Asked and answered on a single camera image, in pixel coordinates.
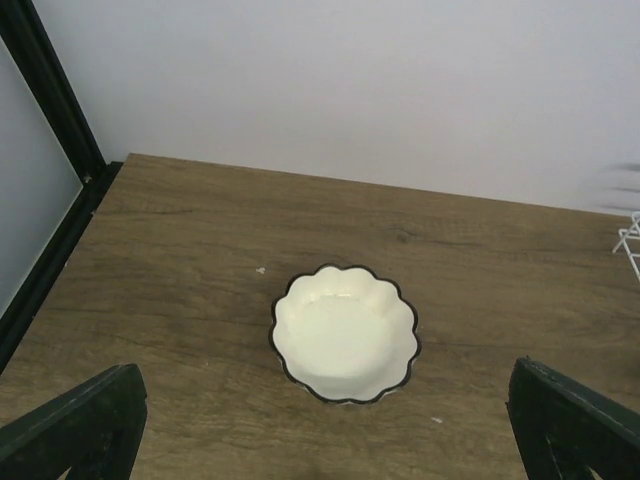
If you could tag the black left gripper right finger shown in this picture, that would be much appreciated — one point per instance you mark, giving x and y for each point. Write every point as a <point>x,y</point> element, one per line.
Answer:
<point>565,430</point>

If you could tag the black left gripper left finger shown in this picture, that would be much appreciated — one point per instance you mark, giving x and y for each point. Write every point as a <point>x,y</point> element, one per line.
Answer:
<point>92,431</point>

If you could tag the white scalloped bowl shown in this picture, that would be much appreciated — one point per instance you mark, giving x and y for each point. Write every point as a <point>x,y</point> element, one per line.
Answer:
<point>345,334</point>

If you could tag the white wire dish rack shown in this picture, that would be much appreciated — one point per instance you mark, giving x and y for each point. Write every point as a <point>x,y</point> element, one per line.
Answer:
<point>628,243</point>

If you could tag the black frame post left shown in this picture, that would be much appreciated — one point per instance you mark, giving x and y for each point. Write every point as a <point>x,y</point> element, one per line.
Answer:
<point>53,175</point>

